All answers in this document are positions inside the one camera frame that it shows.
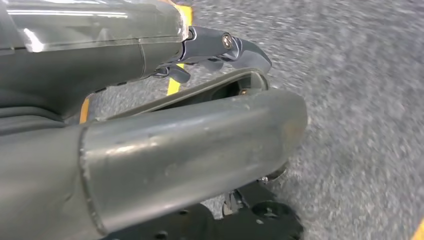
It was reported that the yellow floor tape square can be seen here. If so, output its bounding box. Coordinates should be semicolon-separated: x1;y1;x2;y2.
79;3;194;125

